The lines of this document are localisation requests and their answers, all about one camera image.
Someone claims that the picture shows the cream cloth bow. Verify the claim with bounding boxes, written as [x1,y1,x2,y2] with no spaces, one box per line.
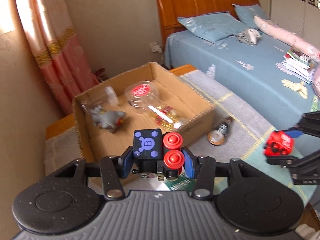
[281,79,309,100]

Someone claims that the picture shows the wooden bed headboard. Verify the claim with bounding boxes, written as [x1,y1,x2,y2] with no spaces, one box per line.
[147,0,262,68]

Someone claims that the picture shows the blue floral bed sheet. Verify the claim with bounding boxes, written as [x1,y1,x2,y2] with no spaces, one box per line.
[164,26,320,140]

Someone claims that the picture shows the red toy car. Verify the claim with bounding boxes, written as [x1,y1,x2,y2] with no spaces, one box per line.
[262,130,295,157]

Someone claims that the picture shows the grey shark toy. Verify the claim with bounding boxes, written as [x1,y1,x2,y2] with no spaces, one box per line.
[86,106,127,133]

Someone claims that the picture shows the pink curtain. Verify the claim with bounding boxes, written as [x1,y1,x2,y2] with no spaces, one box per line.
[14,0,100,115]

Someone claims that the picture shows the white wardrobe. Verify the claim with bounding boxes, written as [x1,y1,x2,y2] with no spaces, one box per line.
[269,0,320,48]

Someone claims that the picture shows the clear plastic container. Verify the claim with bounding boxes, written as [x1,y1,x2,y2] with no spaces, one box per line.
[104,86,120,105]

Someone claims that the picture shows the brown cardboard box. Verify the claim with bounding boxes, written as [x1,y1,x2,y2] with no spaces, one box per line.
[72,62,216,163]

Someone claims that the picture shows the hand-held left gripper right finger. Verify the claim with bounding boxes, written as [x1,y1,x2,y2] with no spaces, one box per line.
[181,147,273,200]

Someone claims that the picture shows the jar of golden capsules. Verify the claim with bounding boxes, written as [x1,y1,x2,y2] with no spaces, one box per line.
[147,105,185,130]

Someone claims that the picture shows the clear plastic jar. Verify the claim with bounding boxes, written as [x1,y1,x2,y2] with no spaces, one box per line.
[124,80,160,114]

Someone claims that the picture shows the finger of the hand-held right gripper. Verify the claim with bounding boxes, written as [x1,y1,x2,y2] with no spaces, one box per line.
[287,111,320,138]
[265,150,320,171]

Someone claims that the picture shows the white wall socket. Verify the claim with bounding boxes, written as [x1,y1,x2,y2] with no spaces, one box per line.
[149,41,163,53]

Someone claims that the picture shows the stack of books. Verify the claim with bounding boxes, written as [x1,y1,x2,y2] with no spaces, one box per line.
[276,49,317,84]

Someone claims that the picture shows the dark brown small bottle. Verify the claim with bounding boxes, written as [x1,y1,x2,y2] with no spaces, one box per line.
[207,117,234,146]

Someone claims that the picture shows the grey crumpled cloth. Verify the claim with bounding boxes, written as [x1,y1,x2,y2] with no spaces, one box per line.
[236,28,262,45]

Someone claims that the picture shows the blue floral pillow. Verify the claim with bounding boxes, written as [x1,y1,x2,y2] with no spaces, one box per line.
[232,4,270,28]
[177,11,247,43]

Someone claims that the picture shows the black toy train red wheels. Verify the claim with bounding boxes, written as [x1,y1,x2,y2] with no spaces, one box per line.
[132,129,185,182]

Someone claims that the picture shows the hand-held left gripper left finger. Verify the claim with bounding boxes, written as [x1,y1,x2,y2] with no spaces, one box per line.
[37,146,135,202]

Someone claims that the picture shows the long pink pillow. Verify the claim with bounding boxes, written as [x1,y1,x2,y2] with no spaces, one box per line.
[254,15,320,60]

